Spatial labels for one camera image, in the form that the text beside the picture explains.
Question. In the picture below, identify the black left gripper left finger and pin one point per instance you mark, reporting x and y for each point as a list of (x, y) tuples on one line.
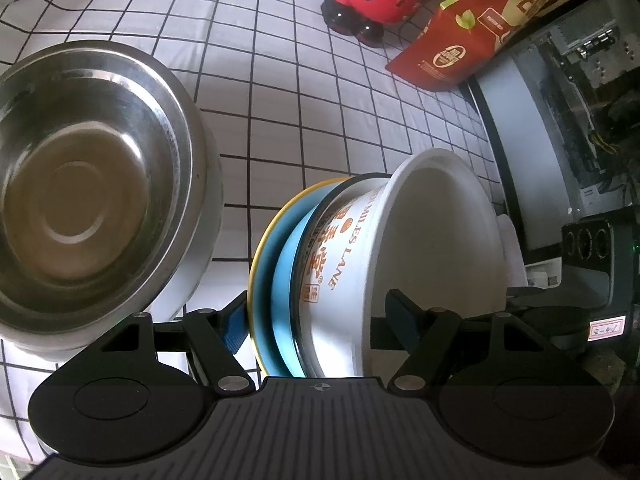
[(214, 338)]

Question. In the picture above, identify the white bowl gold rim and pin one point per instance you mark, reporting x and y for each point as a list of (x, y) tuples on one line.
[(261, 272)]

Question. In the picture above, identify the red white rectangular tray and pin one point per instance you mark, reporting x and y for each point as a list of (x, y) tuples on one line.
[(515, 267)]

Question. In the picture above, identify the blue enamel bowl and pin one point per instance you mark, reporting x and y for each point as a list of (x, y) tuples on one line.
[(305, 218)]

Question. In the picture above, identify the white paper bowl orange logo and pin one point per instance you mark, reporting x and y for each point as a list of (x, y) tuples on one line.
[(428, 230)]

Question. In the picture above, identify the white computer case glass panel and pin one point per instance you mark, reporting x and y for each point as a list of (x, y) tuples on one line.
[(561, 107)]

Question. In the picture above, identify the stainless steel bowl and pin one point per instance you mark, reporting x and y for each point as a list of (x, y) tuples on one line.
[(111, 194)]

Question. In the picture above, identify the red quail eggs bag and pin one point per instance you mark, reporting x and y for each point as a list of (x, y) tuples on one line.
[(462, 36)]

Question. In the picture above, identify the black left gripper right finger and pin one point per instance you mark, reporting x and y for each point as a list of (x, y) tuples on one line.
[(426, 335)]

